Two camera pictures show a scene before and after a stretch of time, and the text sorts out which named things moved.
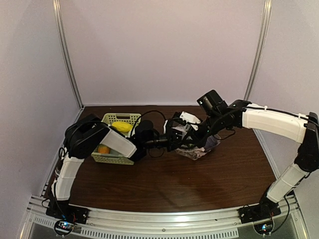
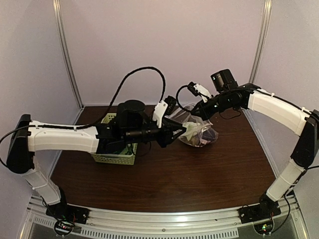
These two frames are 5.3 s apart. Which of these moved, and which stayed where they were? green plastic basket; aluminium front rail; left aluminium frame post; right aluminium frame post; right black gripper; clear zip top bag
Moved: clear zip top bag; right black gripper
Stayed: left aluminium frame post; right aluminium frame post; green plastic basket; aluminium front rail
